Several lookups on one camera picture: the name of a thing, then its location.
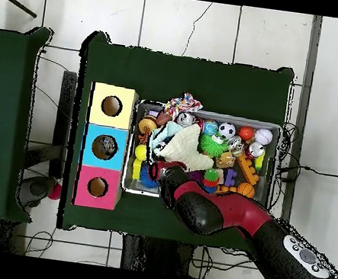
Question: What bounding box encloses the cream knitted cloth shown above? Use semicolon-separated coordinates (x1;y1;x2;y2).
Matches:
153;118;219;174

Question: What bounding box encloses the teal knitted cloth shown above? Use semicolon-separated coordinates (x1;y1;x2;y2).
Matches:
148;118;184;155

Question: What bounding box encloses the polka dot cloth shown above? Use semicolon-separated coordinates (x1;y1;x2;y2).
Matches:
163;89;205;123

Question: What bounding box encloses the wooden box with three holes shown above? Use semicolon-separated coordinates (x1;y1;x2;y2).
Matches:
70;80;141;213

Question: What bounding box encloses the shallow clear mesh bin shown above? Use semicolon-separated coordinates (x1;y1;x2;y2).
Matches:
119;97;285;217

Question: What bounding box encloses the small blue spiky ball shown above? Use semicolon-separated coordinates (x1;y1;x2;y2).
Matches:
137;164;162;190

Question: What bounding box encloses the green spiky ball with eyes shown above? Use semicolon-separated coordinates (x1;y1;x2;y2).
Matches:
197;130;230;160

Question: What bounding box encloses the wooden burger toy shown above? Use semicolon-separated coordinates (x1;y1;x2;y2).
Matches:
136;114;159;138

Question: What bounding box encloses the brown toy football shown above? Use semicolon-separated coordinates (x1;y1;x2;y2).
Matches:
155;110;173;128

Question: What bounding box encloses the black and white soccer ball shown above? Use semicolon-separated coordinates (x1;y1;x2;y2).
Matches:
217;121;237;140

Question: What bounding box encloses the orange toy basketball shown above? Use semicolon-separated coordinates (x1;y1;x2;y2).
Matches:
236;181;257;200

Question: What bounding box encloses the smooth orange ball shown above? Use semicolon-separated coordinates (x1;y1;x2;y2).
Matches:
237;124;257;143

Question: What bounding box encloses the dark green table cloth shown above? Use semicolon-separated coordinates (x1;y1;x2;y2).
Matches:
55;28;298;261
0;21;56;224

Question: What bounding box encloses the white baseball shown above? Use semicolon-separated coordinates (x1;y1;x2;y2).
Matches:
253;127;275;147

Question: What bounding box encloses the black upright panel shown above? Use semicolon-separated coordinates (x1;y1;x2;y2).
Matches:
48;69;79;180

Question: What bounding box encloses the red ball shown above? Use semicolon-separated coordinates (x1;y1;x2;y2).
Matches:
46;181;63;201

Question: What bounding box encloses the grey rounded object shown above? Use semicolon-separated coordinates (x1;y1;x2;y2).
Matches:
16;172;58;212

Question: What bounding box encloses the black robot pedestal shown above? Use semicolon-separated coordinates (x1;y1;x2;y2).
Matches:
119;232;196;277

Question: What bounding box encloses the black cable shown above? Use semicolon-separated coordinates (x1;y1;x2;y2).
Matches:
279;162;338;181

